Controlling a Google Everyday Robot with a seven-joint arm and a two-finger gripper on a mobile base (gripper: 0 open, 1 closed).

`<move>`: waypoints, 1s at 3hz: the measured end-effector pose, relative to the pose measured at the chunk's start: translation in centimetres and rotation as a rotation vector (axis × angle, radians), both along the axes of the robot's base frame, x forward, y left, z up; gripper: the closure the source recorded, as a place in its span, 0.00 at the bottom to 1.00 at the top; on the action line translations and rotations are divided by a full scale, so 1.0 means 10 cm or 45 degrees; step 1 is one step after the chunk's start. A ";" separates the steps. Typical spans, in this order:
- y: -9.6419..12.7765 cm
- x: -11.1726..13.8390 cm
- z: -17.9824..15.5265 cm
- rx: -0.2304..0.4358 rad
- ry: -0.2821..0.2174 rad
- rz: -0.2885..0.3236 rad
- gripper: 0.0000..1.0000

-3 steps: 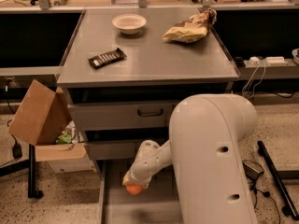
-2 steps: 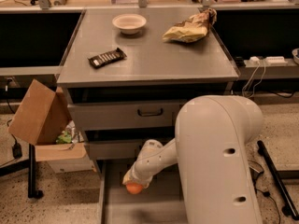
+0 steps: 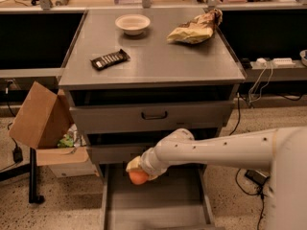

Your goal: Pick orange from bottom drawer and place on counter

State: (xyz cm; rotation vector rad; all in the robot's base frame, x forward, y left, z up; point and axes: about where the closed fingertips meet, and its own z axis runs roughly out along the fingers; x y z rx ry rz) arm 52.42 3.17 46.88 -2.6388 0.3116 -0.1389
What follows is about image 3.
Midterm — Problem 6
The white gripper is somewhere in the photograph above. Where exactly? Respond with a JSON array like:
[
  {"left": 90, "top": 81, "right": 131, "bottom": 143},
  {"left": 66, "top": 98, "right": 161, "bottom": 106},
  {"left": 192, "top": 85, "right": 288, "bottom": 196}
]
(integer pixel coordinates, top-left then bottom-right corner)
[{"left": 126, "top": 148, "right": 168, "bottom": 181}]

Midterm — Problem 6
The orange fruit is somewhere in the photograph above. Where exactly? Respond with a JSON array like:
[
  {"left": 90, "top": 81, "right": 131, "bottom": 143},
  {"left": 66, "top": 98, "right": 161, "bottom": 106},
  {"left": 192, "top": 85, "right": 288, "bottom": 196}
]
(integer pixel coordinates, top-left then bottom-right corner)
[{"left": 129, "top": 172, "right": 149, "bottom": 185}]

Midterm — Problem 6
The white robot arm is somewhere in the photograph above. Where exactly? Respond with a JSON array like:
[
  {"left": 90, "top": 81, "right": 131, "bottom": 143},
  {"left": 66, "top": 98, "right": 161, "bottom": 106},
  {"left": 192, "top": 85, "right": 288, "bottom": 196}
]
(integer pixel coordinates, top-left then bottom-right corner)
[{"left": 126, "top": 126, "right": 307, "bottom": 230}]

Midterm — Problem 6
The grey bottom drawer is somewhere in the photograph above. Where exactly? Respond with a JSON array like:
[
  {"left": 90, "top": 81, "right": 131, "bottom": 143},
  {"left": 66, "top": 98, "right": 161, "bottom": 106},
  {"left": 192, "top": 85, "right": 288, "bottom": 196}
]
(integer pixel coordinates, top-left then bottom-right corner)
[{"left": 100, "top": 164, "right": 225, "bottom": 230}]

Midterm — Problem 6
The grey top drawer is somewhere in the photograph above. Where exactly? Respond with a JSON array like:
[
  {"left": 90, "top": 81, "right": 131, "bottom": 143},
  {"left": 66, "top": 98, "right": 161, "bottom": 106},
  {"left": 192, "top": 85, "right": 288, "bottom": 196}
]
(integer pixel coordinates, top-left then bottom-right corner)
[{"left": 70, "top": 101, "right": 233, "bottom": 134}]

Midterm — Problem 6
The grey drawer cabinet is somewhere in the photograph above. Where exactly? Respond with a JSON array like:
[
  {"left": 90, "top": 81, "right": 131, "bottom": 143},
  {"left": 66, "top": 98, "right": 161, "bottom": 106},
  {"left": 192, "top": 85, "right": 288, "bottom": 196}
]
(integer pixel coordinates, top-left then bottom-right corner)
[{"left": 58, "top": 7, "right": 247, "bottom": 184}]

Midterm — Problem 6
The green snack packet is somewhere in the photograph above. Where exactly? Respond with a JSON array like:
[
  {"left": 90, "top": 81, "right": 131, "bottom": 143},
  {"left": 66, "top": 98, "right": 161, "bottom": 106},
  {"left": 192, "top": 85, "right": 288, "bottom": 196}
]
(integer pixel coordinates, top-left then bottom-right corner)
[{"left": 58, "top": 134, "right": 74, "bottom": 148}]

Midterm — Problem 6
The black table leg left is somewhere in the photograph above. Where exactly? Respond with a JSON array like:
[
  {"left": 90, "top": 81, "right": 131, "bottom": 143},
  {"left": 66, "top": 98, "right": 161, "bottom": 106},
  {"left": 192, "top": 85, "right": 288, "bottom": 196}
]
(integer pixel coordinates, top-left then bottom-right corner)
[{"left": 0, "top": 149, "right": 45, "bottom": 204}]

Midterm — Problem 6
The brown cardboard box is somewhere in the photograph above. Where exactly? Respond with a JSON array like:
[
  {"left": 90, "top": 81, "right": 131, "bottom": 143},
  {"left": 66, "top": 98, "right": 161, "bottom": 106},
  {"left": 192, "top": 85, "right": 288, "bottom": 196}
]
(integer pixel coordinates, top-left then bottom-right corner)
[{"left": 9, "top": 81, "right": 89, "bottom": 166}]

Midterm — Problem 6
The black power adapter brick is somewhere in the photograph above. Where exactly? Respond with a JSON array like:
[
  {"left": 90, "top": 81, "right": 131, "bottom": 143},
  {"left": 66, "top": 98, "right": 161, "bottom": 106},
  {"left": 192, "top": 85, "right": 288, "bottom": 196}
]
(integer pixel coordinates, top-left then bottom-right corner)
[{"left": 245, "top": 170, "right": 269, "bottom": 186}]

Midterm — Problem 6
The black snack bar wrapper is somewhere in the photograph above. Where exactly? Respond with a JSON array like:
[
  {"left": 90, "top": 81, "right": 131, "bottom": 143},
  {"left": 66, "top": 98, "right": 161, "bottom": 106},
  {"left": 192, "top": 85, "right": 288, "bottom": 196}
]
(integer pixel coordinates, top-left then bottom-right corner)
[{"left": 90, "top": 49, "right": 130, "bottom": 70}]

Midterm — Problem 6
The black plug adapter left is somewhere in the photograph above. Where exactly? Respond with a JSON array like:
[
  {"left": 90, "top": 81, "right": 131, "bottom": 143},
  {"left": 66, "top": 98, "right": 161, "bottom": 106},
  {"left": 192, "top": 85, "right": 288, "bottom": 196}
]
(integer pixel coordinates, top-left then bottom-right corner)
[{"left": 12, "top": 147, "right": 23, "bottom": 163}]

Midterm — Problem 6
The white paper bowl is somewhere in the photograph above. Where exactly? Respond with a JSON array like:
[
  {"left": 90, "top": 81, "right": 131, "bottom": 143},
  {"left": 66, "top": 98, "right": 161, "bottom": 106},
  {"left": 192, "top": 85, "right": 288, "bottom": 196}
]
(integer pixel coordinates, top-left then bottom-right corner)
[{"left": 115, "top": 14, "right": 151, "bottom": 35}]

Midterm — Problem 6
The yellow brown chip bag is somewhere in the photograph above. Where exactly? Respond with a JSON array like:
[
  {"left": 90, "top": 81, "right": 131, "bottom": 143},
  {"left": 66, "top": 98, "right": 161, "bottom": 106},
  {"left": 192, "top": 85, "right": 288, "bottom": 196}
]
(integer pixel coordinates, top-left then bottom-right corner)
[{"left": 167, "top": 9, "right": 223, "bottom": 44}]

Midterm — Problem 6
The white plug adapter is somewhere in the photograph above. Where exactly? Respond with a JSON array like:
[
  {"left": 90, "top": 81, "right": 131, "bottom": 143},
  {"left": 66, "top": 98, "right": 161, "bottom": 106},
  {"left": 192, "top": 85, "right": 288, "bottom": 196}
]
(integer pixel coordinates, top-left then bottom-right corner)
[{"left": 256, "top": 57, "right": 267, "bottom": 65}]

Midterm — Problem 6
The white power strip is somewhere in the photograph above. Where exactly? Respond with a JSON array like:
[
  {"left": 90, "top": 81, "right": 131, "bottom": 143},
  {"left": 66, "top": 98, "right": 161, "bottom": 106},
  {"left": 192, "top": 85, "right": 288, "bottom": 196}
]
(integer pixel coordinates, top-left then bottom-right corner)
[{"left": 272, "top": 57, "right": 295, "bottom": 68}]

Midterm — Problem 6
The black power cable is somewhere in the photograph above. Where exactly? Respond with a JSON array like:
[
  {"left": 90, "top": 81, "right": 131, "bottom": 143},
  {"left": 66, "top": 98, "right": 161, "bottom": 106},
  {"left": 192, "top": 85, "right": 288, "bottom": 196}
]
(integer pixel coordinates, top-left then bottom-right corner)
[{"left": 228, "top": 93, "right": 270, "bottom": 230}]

